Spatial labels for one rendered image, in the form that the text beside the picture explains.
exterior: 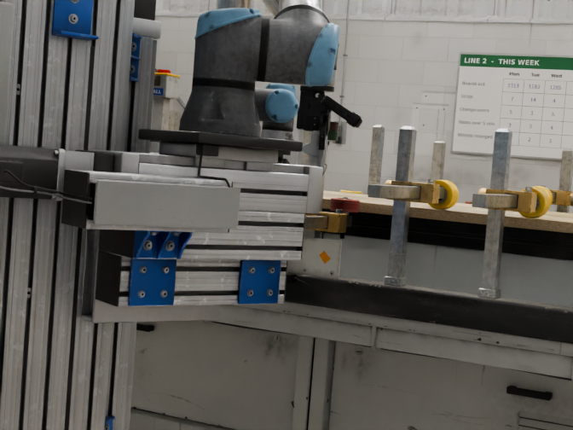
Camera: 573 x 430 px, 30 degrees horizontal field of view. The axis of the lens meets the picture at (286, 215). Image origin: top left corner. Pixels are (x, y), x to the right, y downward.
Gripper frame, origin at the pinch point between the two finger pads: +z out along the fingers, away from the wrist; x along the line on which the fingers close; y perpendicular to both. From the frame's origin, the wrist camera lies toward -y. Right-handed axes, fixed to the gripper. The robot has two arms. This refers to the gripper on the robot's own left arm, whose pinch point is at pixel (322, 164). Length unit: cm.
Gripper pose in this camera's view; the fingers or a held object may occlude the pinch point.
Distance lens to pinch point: 278.0
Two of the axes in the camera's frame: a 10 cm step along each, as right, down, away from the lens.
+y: -9.9, -0.9, 1.1
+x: -1.2, 0.4, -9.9
